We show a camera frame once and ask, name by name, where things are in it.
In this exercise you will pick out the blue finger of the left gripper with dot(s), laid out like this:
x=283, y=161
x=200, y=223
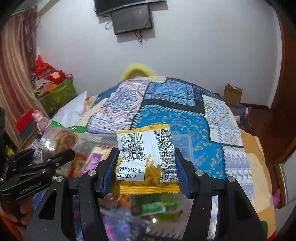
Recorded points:
x=60, y=159

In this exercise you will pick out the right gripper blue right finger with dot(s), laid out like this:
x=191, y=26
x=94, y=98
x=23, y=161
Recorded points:
x=187, y=180

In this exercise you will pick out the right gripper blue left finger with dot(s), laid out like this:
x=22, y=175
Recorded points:
x=106, y=170

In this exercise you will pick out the purple label biscuit pack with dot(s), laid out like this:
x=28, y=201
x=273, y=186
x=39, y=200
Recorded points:
x=96, y=155

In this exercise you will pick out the clear bag brown cookies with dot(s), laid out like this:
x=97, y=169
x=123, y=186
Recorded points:
x=56, y=139

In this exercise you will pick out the orange red snack pack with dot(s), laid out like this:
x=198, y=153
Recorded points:
x=77, y=165

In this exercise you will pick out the clear plastic storage box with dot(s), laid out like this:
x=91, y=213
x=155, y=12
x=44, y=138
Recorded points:
x=86, y=142

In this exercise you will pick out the yellow edged snack bag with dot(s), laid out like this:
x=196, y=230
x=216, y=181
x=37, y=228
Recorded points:
x=146, y=163

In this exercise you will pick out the person left hand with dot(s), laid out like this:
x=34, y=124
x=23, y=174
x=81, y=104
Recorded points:
x=20, y=212

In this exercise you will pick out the pink pig toy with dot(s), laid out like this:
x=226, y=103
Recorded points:
x=42, y=121

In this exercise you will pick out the white pillow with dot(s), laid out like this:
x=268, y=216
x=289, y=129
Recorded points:
x=69, y=114

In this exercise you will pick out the red box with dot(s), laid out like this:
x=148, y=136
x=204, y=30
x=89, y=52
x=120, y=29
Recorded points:
x=26, y=124

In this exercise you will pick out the patchwork blue bed quilt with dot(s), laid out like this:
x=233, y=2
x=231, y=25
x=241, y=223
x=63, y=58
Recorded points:
x=203, y=128

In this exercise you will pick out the green storage bin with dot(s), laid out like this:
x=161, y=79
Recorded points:
x=58, y=97

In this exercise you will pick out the small cardboard box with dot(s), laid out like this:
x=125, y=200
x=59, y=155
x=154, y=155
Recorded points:
x=232, y=94

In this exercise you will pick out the yellow hoop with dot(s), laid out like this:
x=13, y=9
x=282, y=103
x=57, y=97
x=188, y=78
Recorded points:
x=136, y=70

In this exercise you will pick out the wooden door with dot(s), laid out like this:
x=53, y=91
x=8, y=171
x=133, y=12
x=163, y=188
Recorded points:
x=283, y=107

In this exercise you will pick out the striped red curtain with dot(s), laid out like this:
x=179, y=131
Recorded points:
x=18, y=55

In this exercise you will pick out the small wall monitor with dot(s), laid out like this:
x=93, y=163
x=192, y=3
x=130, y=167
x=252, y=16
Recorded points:
x=134, y=18

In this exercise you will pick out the large wall television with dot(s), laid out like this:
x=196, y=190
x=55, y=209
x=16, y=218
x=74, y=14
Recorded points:
x=102, y=7

